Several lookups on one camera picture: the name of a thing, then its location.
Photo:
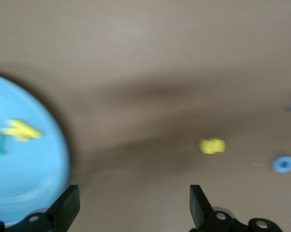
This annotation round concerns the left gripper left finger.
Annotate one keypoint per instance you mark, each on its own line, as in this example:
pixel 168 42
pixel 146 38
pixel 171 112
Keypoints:
pixel 65 210

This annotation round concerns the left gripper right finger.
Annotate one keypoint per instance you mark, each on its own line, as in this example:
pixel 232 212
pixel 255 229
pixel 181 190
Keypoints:
pixel 201 212

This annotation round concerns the yellow letter s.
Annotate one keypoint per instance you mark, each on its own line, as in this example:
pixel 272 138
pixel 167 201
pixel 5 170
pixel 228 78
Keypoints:
pixel 212 145

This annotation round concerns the yellow letter k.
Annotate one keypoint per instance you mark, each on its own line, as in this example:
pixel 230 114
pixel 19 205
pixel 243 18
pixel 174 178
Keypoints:
pixel 19 130

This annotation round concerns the brown table cover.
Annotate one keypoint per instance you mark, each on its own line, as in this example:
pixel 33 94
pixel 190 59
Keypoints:
pixel 145 48

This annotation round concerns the blue round plate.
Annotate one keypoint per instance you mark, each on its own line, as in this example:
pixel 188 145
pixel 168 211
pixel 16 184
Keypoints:
pixel 27 174

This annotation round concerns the blue letter o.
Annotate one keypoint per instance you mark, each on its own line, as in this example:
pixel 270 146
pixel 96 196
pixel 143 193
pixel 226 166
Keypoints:
pixel 276 164

